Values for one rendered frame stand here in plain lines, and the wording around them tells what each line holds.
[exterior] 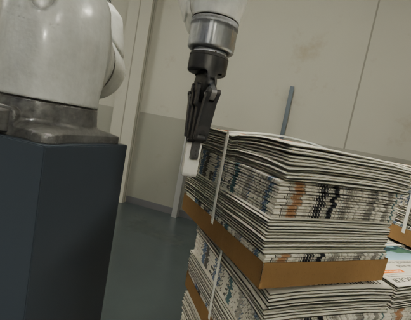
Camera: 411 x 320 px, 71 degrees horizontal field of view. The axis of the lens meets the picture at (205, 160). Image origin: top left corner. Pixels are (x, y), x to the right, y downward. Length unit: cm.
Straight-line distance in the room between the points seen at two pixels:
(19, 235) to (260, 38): 303
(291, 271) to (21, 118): 47
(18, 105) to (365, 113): 296
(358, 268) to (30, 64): 62
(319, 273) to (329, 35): 288
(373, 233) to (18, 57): 65
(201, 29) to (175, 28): 301
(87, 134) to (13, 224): 17
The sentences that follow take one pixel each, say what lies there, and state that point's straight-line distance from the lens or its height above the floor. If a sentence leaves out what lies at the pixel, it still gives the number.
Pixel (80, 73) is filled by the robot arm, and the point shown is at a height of 111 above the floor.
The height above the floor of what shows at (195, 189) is 91.
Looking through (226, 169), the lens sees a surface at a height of 99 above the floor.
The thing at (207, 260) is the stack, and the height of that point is 74.
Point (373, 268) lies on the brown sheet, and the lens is 65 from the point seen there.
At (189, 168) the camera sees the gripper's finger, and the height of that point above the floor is 98.
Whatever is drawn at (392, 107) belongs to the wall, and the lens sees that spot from 323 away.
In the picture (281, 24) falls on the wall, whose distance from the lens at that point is 331.
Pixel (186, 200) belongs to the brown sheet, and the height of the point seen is 86.
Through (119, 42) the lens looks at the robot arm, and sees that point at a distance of 72.
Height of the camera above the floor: 106
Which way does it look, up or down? 6 degrees down
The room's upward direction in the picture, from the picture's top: 10 degrees clockwise
